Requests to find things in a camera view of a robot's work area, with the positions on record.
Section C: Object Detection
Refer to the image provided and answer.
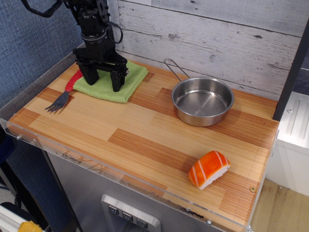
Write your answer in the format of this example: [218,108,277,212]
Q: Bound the black right frame post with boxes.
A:
[272,28,309,121]

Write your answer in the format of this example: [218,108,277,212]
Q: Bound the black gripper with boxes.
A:
[73,26,129,92]

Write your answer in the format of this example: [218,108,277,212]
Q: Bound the silver dispenser button panel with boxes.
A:
[101,194,161,232]

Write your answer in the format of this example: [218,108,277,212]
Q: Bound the stainless steel pan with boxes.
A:
[164,58,235,127]

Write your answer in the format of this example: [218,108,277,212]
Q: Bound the clear acrylic front guard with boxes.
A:
[0,120,251,232]

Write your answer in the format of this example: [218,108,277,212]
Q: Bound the white appliance at right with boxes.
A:
[266,92,309,196]

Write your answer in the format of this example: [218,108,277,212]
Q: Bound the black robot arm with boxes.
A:
[63,0,128,92]

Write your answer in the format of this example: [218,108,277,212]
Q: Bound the green cloth napkin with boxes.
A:
[72,61,148,103]

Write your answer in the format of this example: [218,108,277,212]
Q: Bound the red-handled metal fork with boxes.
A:
[46,70,83,113]

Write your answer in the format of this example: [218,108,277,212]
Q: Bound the yellow and black object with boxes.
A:
[0,221,43,232]

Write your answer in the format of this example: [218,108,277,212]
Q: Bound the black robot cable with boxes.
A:
[21,0,64,19]

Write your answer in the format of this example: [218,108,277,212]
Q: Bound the stainless steel cabinet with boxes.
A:
[47,153,220,232]

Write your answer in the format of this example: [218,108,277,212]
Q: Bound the salmon nigiri sushi toy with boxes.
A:
[188,151,231,190]

